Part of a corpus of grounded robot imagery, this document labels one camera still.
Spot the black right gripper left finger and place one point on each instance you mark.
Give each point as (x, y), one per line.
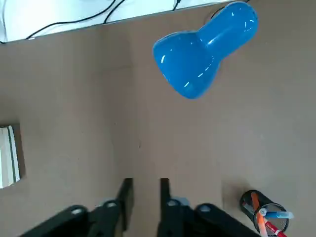
(108, 217)

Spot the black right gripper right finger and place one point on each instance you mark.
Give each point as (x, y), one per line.
(177, 219)

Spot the black mesh pen holder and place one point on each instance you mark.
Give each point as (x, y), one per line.
(249, 202)

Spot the orange pen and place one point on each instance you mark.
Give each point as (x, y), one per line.
(256, 205)

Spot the red marker in holder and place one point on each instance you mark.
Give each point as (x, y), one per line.
(275, 228)

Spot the blue pen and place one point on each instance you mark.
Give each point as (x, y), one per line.
(276, 214)

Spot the blue desk lamp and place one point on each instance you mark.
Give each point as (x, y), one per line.
(192, 59)

